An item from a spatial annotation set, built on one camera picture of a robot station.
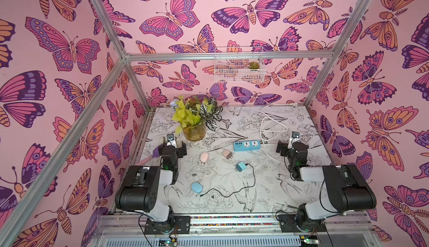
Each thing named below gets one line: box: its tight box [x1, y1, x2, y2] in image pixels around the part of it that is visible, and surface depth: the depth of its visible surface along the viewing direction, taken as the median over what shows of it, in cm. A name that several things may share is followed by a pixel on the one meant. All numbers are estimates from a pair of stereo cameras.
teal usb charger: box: [235, 161, 247, 173], surface depth 92 cm
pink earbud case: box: [199, 152, 209, 165], surface depth 96 cm
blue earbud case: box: [191, 182, 203, 194], surface depth 85 cm
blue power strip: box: [233, 139, 261, 152], surface depth 99 cm
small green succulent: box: [248, 61, 260, 70], surface depth 94 cm
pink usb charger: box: [223, 149, 233, 160], surface depth 97 cm
